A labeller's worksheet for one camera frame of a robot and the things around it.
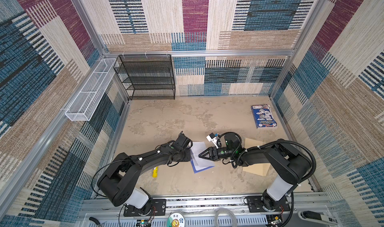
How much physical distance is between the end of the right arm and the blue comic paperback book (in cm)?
38

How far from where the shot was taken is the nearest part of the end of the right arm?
775 millimetres

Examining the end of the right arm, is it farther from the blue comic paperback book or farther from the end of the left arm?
the blue comic paperback book

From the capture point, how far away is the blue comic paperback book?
103 cm
